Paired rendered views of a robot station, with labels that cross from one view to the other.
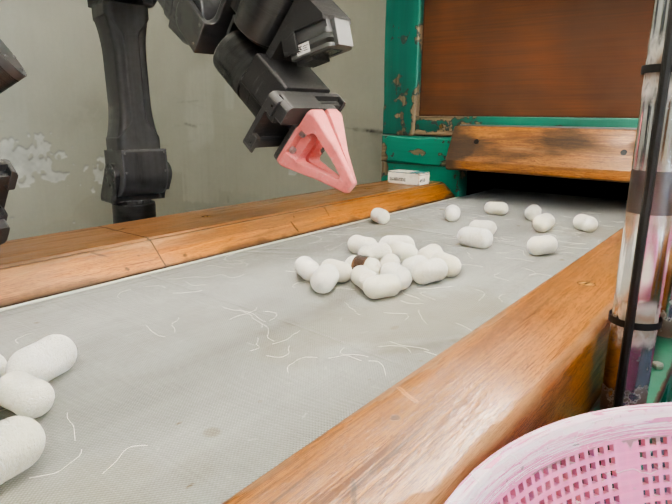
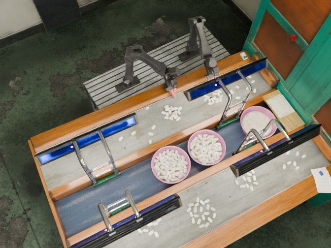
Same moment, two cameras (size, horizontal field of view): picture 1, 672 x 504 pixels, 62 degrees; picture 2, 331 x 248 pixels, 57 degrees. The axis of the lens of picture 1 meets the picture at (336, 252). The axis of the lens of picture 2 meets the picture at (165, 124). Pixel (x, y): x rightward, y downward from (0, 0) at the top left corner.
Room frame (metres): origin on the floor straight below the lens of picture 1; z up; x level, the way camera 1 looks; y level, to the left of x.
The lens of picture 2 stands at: (-0.81, -0.17, 2.73)
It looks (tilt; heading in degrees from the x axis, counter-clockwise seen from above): 64 degrees down; 22
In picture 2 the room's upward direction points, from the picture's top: 4 degrees clockwise
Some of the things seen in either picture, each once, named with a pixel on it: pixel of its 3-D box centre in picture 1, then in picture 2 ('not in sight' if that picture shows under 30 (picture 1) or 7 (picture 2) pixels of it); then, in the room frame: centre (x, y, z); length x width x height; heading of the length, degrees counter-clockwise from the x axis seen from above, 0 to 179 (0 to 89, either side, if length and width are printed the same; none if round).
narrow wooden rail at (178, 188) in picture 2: not in sight; (196, 179); (-0.16, -0.17, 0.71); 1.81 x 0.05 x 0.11; 142
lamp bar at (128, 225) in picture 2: not in sight; (126, 225); (-0.66, 0.06, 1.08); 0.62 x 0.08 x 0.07; 142
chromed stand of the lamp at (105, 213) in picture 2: not in sight; (122, 217); (-0.61, 0.13, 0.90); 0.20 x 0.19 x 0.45; 142
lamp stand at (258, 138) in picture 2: not in sight; (260, 147); (0.15, -0.46, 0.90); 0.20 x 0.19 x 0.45; 142
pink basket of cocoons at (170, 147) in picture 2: not in sight; (170, 166); (-0.16, 0.03, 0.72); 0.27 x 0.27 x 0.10
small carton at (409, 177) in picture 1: (408, 177); (244, 55); (0.93, -0.12, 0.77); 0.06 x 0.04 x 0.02; 52
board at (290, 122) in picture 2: not in sight; (282, 109); (0.59, -0.55, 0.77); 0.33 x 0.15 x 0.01; 52
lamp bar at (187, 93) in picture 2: not in sight; (227, 77); (0.45, -0.09, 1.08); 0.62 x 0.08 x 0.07; 142
